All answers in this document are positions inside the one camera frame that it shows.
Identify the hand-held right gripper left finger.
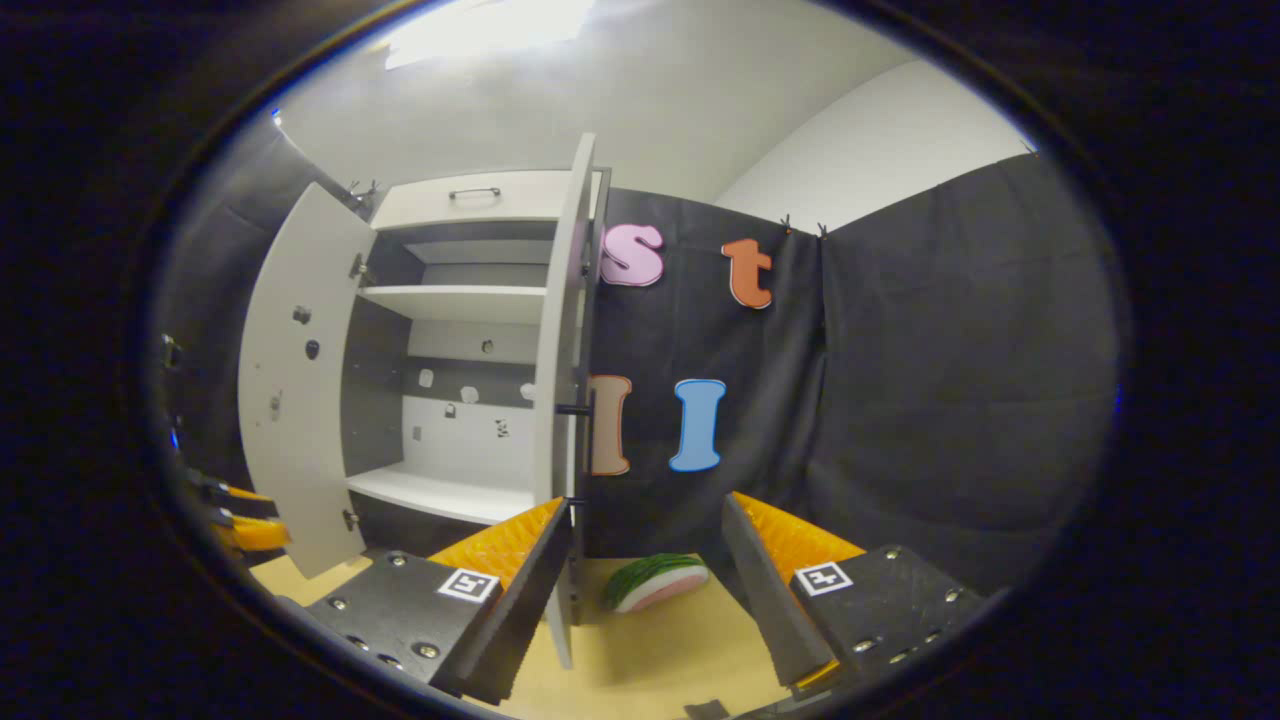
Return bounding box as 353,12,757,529
275,497,573,706

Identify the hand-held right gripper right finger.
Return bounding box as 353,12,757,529
720,490,991,696

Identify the white cabinet door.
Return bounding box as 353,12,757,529
530,133,613,671
238,182,379,581

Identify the white cabinet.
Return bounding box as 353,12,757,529
238,133,613,671

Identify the white cabinet shelf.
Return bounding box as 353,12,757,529
347,462,541,526
358,285,549,326

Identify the white cabinet drawer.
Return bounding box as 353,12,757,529
372,170,576,231

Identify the toy watermelon slice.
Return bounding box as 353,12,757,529
600,553,711,614

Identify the black backdrop cloth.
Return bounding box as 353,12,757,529
155,110,1121,601

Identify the black door handle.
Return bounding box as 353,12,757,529
556,390,599,483

